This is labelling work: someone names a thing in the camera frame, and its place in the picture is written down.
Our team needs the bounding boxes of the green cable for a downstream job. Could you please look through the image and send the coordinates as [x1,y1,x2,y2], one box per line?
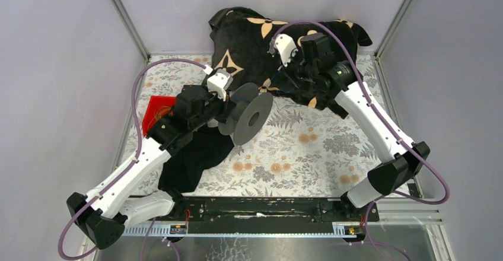
[153,105,174,122]

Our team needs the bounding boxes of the red plastic box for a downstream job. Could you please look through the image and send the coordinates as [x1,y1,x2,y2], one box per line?
[142,96,176,136]

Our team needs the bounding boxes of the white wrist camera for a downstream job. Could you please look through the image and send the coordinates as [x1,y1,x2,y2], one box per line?
[268,34,298,67]
[206,69,233,101]

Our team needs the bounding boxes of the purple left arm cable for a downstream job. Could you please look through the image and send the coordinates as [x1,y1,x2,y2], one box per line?
[58,58,213,261]

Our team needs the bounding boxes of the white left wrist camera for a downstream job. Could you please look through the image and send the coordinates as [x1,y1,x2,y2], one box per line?
[206,69,233,101]

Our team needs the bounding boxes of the black flower-pattern plush blanket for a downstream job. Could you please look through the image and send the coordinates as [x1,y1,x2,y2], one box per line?
[208,7,373,110]

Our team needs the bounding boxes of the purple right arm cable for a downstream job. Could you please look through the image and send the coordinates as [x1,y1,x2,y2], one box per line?
[270,20,451,261]

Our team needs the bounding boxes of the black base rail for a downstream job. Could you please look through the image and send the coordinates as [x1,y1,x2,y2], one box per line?
[159,196,380,235]

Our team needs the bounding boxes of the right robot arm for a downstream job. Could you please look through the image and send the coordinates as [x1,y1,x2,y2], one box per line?
[274,33,430,221]

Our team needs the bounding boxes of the black cloth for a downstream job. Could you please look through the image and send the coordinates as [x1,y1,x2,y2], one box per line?
[158,126,234,193]

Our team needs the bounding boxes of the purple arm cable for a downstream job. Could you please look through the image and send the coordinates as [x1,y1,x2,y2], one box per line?
[58,58,213,261]
[270,20,451,261]

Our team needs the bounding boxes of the grey perforated spool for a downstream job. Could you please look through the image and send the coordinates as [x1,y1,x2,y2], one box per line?
[218,82,273,145]

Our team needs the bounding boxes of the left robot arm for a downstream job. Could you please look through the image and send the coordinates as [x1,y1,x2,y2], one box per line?
[66,85,238,249]

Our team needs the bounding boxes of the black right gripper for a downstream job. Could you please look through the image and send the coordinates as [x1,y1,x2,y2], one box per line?
[278,47,317,88]

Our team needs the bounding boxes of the floral table mat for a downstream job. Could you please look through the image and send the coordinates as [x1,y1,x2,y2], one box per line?
[136,54,385,197]

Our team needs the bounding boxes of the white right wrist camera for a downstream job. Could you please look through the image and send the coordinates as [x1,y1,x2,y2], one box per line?
[268,34,298,67]

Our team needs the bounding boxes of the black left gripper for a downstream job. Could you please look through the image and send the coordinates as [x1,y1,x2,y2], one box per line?
[188,85,236,132]

